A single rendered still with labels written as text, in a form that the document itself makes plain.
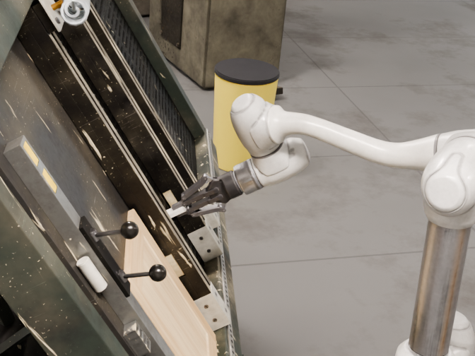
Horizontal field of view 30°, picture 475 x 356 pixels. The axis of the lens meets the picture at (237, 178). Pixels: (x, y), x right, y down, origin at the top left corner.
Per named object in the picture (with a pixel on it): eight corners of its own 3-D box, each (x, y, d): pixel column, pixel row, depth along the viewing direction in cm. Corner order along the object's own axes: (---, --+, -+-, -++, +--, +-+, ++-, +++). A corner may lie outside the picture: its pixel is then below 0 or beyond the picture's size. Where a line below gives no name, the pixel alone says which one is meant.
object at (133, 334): (138, 358, 196) (150, 352, 196) (123, 335, 193) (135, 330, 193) (139, 347, 200) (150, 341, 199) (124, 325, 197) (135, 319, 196)
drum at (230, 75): (256, 146, 590) (266, 56, 561) (278, 174, 557) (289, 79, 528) (199, 150, 577) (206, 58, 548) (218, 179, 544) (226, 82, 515)
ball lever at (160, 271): (117, 289, 194) (165, 285, 186) (109, 276, 192) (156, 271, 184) (126, 277, 196) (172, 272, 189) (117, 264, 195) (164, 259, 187)
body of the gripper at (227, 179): (244, 186, 252) (215, 200, 254) (230, 163, 249) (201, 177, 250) (246, 199, 246) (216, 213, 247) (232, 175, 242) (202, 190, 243)
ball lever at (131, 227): (89, 248, 188) (136, 242, 181) (80, 234, 187) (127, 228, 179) (98, 236, 191) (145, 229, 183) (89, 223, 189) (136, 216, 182)
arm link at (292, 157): (261, 173, 254) (242, 141, 246) (310, 150, 251) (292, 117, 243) (268, 197, 245) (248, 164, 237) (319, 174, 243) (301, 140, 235)
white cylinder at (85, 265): (75, 267, 185) (95, 294, 188) (88, 261, 184) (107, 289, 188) (76, 259, 187) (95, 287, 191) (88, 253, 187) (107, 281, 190)
